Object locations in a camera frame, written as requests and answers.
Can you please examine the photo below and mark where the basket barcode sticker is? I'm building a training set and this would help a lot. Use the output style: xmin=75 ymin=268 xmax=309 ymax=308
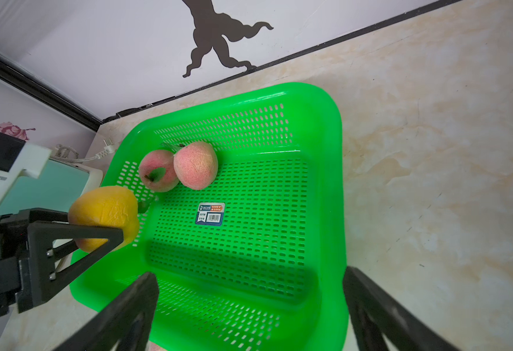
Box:
xmin=195 ymin=203 xmax=226 ymax=227

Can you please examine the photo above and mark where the green plastic basket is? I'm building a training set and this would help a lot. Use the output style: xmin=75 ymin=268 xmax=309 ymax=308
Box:
xmin=70 ymin=83 xmax=349 ymax=350

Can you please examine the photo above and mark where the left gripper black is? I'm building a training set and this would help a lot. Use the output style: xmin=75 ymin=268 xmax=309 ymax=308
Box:
xmin=0 ymin=210 xmax=123 ymax=317

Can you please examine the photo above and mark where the pink peach front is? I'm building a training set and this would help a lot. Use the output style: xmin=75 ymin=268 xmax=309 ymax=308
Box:
xmin=139 ymin=150 xmax=179 ymax=192

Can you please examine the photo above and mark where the mint and steel toaster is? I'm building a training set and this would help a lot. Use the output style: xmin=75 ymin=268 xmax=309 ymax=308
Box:
xmin=0 ymin=160 xmax=104 ymax=215

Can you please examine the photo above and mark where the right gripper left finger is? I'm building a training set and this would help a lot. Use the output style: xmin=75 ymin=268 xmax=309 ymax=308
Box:
xmin=56 ymin=272 xmax=159 ymax=350

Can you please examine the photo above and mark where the yellow red peach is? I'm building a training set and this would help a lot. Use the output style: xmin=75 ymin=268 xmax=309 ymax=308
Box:
xmin=68 ymin=186 xmax=139 ymax=250

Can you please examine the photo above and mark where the pink peach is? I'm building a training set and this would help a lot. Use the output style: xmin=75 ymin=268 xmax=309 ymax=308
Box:
xmin=174 ymin=141 xmax=218 ymax=190
xmin=139 ymin=150 xmax=179 ymax=192

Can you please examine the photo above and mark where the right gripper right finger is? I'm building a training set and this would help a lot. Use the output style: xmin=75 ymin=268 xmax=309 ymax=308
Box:
xmin=343 ymin=266 xmax=457 ymax=350

